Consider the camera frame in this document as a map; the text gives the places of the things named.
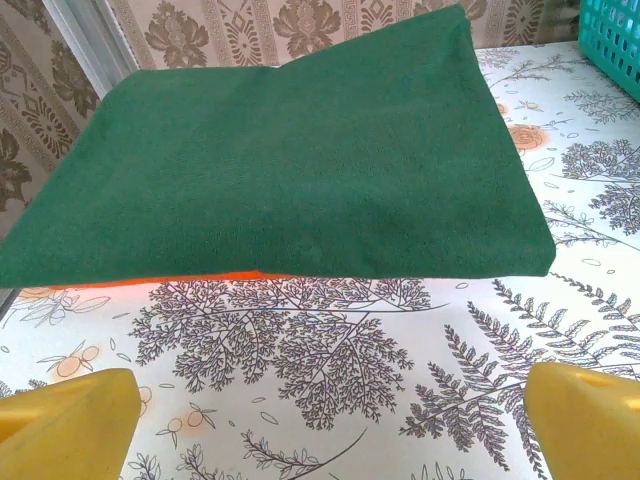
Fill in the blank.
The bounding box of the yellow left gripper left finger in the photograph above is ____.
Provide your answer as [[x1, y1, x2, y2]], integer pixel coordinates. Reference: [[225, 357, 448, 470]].
[[0, 368, 142, 480]]

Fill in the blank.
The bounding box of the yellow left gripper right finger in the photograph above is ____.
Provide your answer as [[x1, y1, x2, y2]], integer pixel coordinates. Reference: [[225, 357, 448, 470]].
[[522, 362, 640, 480]]

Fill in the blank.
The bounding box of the folded orange t-shirt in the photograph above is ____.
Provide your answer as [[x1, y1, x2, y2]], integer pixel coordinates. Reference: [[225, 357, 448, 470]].
[[52, 270, 262, 291]]

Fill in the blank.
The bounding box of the floral tablecloth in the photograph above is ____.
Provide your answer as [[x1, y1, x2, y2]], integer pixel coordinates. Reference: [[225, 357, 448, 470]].
[[0, 42, 640, 480]]

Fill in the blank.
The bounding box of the folded dark green t-shirt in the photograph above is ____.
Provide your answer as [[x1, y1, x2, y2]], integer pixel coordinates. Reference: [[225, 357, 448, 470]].
[[0, 3, 558, 290]]

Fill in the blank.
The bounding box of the teal plastic basket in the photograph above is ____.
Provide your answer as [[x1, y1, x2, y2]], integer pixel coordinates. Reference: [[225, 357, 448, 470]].
[[577, 0, 640, 104]]

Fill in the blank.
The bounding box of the aluminium frame post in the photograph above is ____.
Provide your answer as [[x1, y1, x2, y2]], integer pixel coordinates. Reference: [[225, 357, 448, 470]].
[[42, 0, 142, 99]]

